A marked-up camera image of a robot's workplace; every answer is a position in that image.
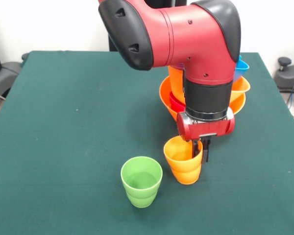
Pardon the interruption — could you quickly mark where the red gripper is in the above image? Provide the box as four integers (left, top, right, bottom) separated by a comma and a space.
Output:
176, 110, 236, 163

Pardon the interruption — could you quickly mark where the large orange bowl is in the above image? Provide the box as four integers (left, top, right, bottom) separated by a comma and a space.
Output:
159, 75, 246, 123
168, 65, 251, 103

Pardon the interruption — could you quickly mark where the green cup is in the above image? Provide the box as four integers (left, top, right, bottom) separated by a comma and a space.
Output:
120, 156, 163, 209

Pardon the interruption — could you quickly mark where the orange cup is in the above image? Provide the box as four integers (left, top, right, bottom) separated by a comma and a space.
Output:
163, 136, 203, 186

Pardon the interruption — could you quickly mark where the large blue bowl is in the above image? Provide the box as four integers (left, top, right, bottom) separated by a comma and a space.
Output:
232, 60, 250, 84

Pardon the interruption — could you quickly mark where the dark green tablecloth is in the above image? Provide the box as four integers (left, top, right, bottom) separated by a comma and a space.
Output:
0, 50, 294, 235

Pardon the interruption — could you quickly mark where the small magenta bowl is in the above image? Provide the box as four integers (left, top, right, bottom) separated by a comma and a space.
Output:
169, 91, 187, 113

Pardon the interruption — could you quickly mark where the black pedestal foot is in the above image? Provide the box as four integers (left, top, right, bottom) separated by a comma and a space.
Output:
0, 52, 30, 98
273, 56, 294, 93

